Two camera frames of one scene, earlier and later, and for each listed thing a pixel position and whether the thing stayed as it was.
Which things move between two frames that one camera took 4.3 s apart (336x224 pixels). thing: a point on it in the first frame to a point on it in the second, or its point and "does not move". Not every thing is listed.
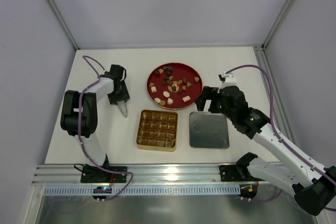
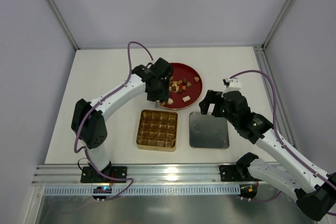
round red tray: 174,85 does not move
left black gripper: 119,97 to 157,97
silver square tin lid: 208,130 does not move
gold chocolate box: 157,130 does not move
